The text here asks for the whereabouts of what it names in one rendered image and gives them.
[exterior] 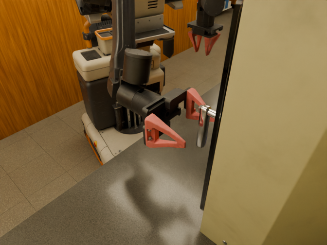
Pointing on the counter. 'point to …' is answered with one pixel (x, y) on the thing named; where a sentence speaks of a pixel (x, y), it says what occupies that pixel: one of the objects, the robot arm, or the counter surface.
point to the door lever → (204, 124)
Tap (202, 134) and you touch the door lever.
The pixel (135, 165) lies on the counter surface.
